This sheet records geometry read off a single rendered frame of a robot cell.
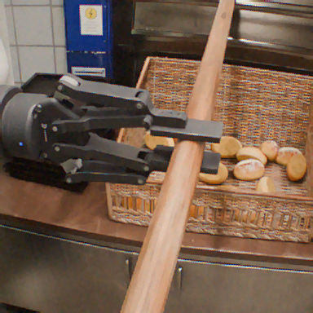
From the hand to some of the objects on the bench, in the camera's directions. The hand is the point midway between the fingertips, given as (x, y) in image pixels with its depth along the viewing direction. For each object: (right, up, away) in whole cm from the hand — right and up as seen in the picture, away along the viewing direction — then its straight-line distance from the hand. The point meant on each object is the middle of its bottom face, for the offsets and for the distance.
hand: (187, 144), depth 51 cm
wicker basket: (+16, -8, +93) cm, 95 cm away
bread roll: (+11, -9, +91) cm, 92 cm away
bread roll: (+18, -2, +101) cm, 102 cm away
